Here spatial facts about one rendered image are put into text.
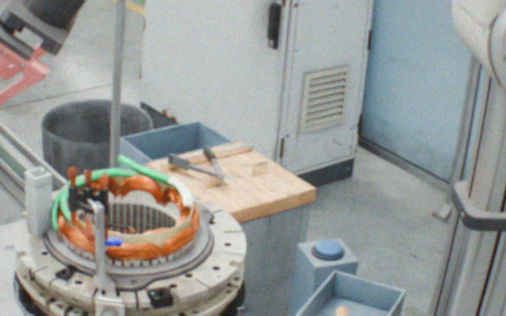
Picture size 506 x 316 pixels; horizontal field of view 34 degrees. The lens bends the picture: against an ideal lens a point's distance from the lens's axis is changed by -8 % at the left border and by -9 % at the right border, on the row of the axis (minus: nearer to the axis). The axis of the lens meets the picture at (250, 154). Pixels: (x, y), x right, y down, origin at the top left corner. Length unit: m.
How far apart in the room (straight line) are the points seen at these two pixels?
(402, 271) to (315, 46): 0.95
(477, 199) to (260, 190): 0.38
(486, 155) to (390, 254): 2.27
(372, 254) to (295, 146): 0.57
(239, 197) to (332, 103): 2.32
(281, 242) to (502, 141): 0.46
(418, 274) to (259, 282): 1.91
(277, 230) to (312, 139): 2.28
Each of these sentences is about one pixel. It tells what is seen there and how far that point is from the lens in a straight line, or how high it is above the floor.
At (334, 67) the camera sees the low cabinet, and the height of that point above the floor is 0.55.
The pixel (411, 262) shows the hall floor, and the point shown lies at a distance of 3.36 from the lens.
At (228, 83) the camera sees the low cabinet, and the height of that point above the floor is 0.42.
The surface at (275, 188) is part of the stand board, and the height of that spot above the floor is 1.06.
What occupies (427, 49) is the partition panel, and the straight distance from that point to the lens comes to 3.66.
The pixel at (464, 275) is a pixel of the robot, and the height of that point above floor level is 1.08.
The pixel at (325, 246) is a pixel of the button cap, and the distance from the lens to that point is 1.29.
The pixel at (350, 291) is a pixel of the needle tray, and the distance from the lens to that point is 1.20.
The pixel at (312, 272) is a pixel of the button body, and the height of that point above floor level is 1.02.
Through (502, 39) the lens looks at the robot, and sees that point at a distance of 1.01.
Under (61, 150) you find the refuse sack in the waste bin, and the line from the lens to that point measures 2.78.
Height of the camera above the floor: 1.69
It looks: 25 degrees down
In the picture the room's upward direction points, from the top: 5 degrees clockwise
